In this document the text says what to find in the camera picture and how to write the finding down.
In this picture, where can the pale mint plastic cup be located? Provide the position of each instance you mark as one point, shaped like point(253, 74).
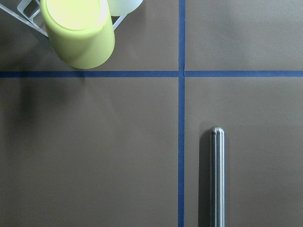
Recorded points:
point(123, 7)

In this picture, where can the yellow-green plastic cup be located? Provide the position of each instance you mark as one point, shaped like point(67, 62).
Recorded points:
point(87, 53)

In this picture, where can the white cup rack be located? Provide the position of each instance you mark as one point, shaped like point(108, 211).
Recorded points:
point(28, 16)

